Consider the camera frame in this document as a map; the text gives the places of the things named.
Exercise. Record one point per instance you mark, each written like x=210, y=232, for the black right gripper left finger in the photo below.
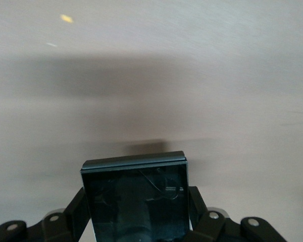
x=53, y=227

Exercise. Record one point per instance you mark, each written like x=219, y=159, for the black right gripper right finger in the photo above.
x=217, y=229

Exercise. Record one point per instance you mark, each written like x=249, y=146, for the black phone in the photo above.
x=136, y=201

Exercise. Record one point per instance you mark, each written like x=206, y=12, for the brown table cover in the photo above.
x=151, y=75

